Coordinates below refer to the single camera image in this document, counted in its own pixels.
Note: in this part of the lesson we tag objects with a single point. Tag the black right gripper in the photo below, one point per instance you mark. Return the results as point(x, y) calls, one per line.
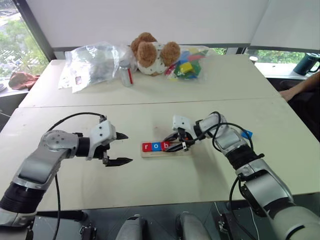
point(184, 137)

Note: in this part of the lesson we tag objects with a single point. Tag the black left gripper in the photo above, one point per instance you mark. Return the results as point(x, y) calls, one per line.
point(107, 151)

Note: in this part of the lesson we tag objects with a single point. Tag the red letter b block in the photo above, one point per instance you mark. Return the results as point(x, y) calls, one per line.
point(164, 145)

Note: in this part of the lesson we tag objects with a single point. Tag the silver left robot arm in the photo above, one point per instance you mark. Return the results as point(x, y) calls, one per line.
point(32, 165)

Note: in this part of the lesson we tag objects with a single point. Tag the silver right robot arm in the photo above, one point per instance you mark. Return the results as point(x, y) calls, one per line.
point(262, 180)

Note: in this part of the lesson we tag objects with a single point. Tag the person's bare forearm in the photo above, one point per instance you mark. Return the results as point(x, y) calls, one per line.
point(308, 83)

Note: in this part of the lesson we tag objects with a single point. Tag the wooden letter tray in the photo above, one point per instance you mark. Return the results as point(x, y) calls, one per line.
point(160, 154)

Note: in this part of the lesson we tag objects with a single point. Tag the blue letter o block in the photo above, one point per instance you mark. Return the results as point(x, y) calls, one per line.
point(155, 146)

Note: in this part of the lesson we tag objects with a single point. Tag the red letter r block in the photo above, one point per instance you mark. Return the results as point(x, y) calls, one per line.
point(146, 147)

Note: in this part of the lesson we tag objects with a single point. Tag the bag of coloured blocks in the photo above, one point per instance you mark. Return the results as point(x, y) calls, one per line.
point(187, 65)

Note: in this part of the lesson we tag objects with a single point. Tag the person's bare hand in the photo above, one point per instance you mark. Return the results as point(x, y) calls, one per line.
point(287, 94)

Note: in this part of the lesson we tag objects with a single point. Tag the grey rounded shape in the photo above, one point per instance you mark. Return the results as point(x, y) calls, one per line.
point(192, 226)
point(132, 228)

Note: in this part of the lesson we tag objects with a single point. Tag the clear plastic bag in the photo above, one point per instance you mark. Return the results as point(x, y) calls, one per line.
point(92, 65)

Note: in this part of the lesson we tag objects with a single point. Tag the brown teddy bear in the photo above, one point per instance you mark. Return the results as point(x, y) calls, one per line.
point(147, 55)

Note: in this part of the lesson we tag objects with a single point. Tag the brown cloth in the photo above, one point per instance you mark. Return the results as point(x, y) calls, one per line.
point(22, 80)

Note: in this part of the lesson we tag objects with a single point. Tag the dark green mug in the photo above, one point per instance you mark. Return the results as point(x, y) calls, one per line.
point(306, 63)

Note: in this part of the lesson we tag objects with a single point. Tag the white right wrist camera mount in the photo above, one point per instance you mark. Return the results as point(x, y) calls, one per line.
point(182, 121)

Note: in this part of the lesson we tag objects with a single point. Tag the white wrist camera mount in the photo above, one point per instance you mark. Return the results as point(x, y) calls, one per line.
point(102, 132)
point(182, 121)

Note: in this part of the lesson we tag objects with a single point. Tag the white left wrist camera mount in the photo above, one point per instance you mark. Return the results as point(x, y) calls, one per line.
point(102, 132)

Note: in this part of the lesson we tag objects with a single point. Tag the black window frame post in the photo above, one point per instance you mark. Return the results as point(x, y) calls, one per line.
point(37, 27)

